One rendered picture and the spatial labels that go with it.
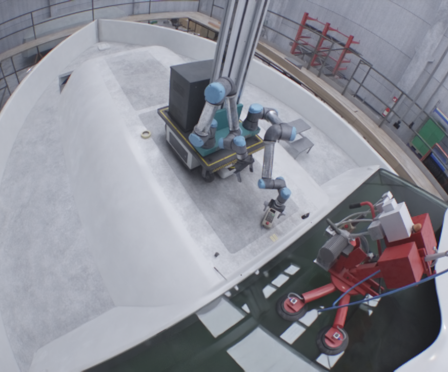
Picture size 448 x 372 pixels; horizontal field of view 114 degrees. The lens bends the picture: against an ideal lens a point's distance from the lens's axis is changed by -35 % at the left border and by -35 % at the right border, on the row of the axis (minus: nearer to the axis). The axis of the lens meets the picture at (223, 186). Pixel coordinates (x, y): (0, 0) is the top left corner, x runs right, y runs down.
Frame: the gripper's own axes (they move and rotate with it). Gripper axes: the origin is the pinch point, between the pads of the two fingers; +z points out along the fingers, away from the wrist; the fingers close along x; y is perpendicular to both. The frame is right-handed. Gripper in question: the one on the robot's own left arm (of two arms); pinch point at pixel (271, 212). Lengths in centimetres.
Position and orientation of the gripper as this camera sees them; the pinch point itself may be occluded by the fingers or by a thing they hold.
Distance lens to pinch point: 189.4
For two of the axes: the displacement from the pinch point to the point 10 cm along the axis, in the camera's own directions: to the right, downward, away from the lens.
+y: -4.5, 6.7, -5.9
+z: -1.8, 5.8, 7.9
